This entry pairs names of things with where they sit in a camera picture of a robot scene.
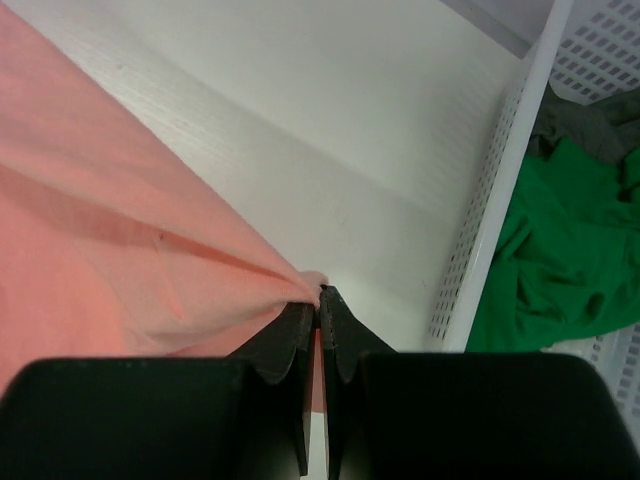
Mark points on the dark green basket t shirt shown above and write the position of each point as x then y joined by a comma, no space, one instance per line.
566,264

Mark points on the pink t shirt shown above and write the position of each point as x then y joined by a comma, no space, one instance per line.
110,244

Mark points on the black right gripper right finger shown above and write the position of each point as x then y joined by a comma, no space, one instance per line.
392,415

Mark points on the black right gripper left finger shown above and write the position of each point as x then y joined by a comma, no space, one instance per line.
244,416

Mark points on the dark grey basket t shirt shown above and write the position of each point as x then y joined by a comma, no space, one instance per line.
607,130

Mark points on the white laundry basket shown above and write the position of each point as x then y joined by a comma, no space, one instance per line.
587,51

